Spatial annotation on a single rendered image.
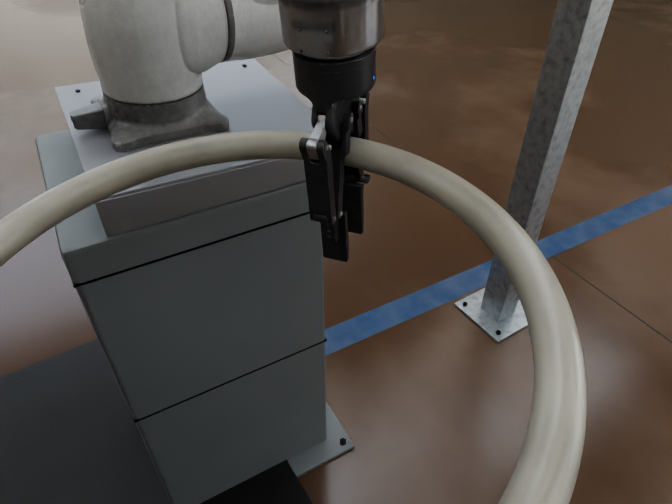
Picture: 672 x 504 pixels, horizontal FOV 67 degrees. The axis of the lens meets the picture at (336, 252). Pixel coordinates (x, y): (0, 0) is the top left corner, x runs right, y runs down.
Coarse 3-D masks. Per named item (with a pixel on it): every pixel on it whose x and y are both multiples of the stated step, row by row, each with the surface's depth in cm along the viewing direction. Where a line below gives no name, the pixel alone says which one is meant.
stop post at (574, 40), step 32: (576, 0) 107; (608, 0) 107; (576, 32) 110; (544, 64) 119; (576, 64) 113; (544, 96) 122; (576, 96) 120; (544, 128) 125; (544, 160) 128; (512, 192) 141; (544, 192) 136; (512, 288) 158; (480, 320) 166; (512, 320) 166
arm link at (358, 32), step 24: (288, 0) 40; (312, 0) 39; (336, 0) 39; (360, 0) 40; (288, 24) 42; (312, 24) 40; (336, 24) 40; (360, 24) 41; (312, 48) 42; (336, 48) 41; (360, 48) 42
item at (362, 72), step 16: (304, 64) 44; (320, 64) 43; (336, 64) 43; (352, 64) 43; (368, 64) 44; (304, 80) 45; (320, 80) 44; (336, 80) 44; (352, 80) 44; (368, 80) 45; (320, 96) 45; (336, 96) 45; (352, 96) 45; (320, 112) 46; (336, 112) 47; (336, 128) 48; (352, 128) 52; (336, 144) 50
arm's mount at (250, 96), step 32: (224, 64) 103; (256, 64) 104; (64, 96) 89; (224, 96) 92; (256, 96) 92; (288, 96) 93; (256, 128) 83; (288, 128) 84; (96, 160) 74; (256, 160) 76; (288, 160) 79; (128, 192) 69; (160, 192) 71; (192, 192) 73; (224, 192) 76; (256, 192) 79; (128, 224) 71
